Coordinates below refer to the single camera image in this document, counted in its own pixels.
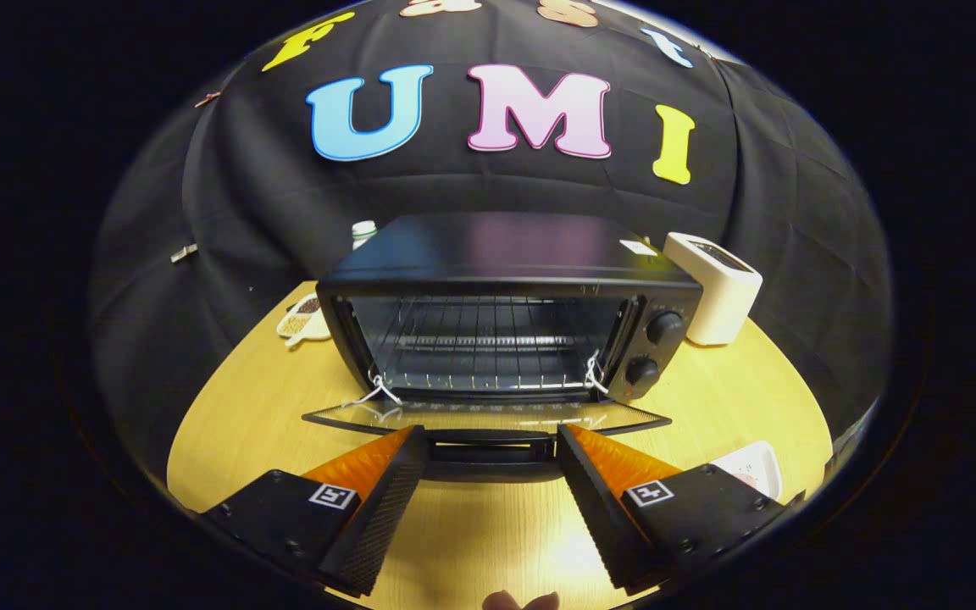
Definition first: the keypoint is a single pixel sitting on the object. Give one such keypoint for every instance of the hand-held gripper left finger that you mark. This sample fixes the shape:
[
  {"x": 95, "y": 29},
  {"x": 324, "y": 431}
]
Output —
[{"x": 382, "y": 525}]

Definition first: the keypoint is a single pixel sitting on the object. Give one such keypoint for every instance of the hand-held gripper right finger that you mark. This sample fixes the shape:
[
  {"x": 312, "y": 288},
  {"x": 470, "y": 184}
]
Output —
[{"x": 602, "y": 525}]

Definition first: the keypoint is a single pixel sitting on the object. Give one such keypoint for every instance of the pink ham slice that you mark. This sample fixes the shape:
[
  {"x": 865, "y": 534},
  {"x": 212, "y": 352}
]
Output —
[{"x": 747, "y": 481}]

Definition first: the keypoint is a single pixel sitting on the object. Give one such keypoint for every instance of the white square plate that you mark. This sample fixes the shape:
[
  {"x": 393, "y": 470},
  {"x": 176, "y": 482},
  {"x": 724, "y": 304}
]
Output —
[{"x": 751, "y": 462}]

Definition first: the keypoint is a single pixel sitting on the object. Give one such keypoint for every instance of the black toaster oven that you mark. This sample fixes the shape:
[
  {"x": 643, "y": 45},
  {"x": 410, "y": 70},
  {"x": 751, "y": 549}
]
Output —
[{"x": 496, "y": 246}]

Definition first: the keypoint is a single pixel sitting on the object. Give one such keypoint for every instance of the cream white toaster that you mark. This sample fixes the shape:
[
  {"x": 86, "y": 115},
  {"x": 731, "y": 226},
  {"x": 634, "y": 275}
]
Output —
[{"x": 712, "y": 296}]

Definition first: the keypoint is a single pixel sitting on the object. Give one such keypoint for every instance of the white divided snack dish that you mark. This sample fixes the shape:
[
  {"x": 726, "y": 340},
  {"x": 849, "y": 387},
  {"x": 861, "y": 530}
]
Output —
[{"x": 306, "y": 326}]

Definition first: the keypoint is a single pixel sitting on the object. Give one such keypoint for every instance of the small white bottle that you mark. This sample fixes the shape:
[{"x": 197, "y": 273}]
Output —
[{"x": 363, "y": 230}]

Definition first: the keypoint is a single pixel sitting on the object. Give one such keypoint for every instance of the white cloth clip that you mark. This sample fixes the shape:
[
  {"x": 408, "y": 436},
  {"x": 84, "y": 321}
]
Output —
[{"x": 184, "y": 253}]

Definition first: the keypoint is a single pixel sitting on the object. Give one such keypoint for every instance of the red cloth clip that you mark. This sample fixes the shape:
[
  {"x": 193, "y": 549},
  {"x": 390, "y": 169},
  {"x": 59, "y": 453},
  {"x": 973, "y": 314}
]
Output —
[{"x": 207, "y": 99}]

